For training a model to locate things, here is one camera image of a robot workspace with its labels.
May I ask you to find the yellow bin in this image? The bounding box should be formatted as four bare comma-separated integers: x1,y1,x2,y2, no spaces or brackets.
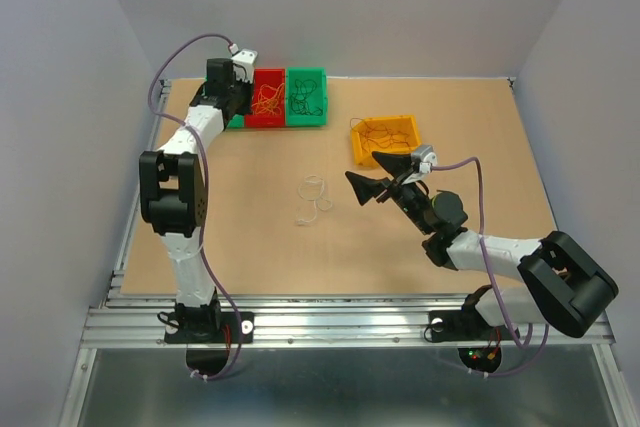
350,115,421,168

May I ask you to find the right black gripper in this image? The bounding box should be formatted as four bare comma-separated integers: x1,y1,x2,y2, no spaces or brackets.
345,149,433,235

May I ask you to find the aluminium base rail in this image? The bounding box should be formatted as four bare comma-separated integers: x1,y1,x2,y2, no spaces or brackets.
79,294,614,348

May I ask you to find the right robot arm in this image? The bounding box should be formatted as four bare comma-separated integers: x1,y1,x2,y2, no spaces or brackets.
345,145,619,344

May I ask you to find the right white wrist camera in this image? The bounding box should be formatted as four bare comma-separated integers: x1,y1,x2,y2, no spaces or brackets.
403,144,438,185

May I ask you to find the green bin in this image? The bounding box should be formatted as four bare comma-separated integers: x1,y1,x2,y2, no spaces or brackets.
219,68,247,129
285,67,328,127

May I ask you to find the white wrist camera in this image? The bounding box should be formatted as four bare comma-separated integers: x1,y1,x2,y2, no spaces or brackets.
229,43,258,84
403,144,438,185

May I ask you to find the left green bin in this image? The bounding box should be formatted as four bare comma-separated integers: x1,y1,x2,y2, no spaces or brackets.
219,68,247,129

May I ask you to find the right green bin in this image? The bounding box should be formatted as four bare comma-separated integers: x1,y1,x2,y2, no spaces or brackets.
285,67,328,127

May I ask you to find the brown thin wire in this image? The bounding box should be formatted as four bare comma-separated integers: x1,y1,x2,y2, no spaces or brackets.
348,116,419,156

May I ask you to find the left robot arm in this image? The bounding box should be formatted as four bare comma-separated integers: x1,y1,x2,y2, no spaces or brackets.
139,49,257,344

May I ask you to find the red bin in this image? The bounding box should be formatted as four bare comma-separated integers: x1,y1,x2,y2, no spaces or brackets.
244,69,285,129

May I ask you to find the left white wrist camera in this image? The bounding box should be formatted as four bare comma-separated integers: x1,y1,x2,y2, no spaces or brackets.
229,43,258,84

